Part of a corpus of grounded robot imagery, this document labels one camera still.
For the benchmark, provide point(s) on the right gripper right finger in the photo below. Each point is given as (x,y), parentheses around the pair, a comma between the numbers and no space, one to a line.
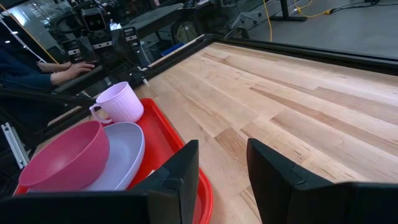
(311,202)

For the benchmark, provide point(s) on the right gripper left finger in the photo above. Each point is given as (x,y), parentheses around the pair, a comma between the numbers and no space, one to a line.
(93,208)

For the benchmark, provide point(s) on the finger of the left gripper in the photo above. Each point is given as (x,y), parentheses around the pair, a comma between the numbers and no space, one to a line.
(136,49)
(81,49)

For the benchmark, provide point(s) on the light pink ribbed mug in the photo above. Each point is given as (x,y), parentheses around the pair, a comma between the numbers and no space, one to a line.
(121,102)

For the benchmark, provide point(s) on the pink plastic bowl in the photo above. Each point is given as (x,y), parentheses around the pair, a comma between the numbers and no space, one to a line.
(62,155)

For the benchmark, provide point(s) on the lavender plastic plate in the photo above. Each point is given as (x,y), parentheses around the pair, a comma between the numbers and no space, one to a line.
(127,149)

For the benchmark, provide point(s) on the red plastic tray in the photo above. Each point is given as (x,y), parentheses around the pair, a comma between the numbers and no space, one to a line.
(155,130)

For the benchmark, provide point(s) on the person's hand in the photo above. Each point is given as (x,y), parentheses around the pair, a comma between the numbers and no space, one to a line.
(74,71)

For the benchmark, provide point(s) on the dark grey desk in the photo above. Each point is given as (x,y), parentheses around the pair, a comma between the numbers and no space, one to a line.
(149,18)

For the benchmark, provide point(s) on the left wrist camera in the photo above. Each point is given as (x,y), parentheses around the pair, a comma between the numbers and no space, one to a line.
(94,20)

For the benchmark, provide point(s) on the silver metal bracket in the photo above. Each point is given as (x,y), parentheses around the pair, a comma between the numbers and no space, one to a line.
(15,144)

